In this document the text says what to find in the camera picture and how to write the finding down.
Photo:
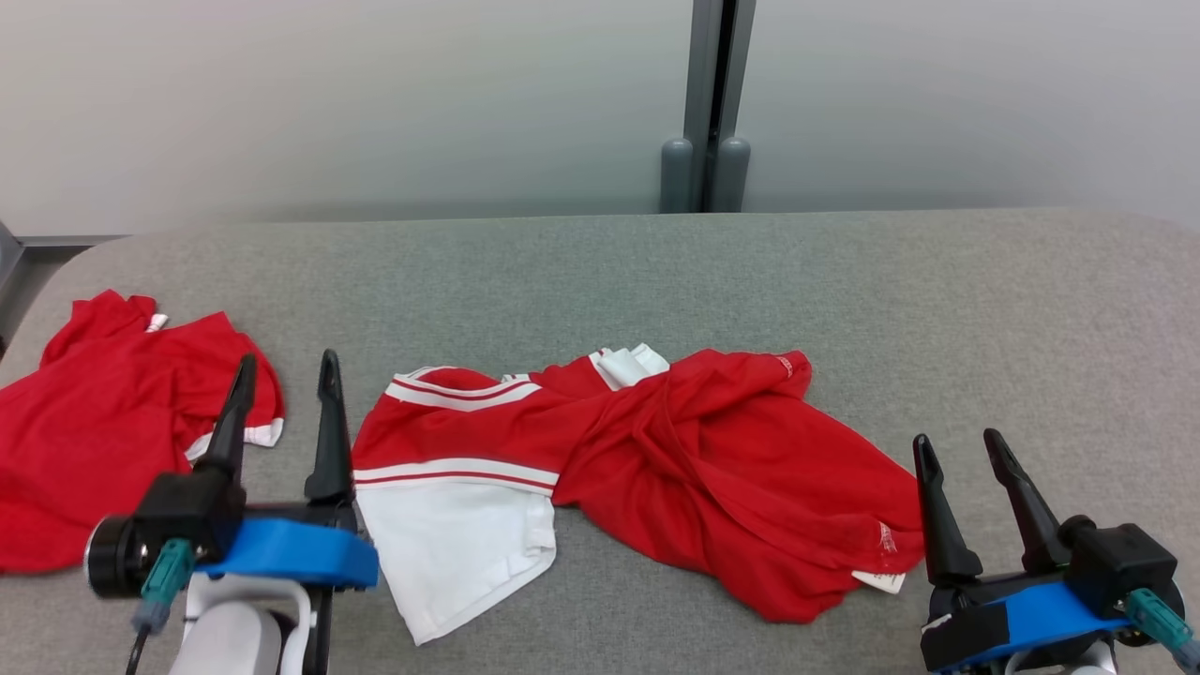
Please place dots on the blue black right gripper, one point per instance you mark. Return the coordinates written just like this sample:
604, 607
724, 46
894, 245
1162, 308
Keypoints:
1031, 614

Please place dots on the grey cylinder post bumper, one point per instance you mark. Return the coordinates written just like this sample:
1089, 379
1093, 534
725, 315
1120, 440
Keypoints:
730, 178
676, 178

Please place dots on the grey metal partition post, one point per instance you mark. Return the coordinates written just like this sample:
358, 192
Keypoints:
701, 75

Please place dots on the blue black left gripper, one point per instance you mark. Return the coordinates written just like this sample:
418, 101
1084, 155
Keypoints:
300, 553

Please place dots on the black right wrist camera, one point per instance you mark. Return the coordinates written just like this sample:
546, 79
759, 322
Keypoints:
1120, 558

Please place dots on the grey metal frame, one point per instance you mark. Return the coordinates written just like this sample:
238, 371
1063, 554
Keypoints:
9, 262

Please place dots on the red shorts with white trim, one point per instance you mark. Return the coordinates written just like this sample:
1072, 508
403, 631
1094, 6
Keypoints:
94, 441

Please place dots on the red jersey with white sleeves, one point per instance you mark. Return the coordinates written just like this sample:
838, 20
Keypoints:
703, 450

